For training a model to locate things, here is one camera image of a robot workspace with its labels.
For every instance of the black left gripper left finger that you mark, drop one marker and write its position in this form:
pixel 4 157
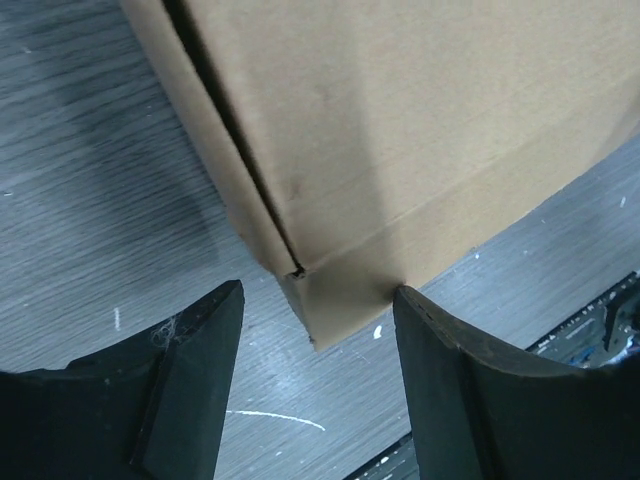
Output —
pixel 151 406

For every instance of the brown cardboard box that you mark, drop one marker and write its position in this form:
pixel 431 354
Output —
pixel 361 145

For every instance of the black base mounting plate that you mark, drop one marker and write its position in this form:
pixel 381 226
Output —
pixel 585 325

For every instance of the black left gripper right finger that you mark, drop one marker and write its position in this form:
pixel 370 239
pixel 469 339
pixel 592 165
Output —
pixel 500 410

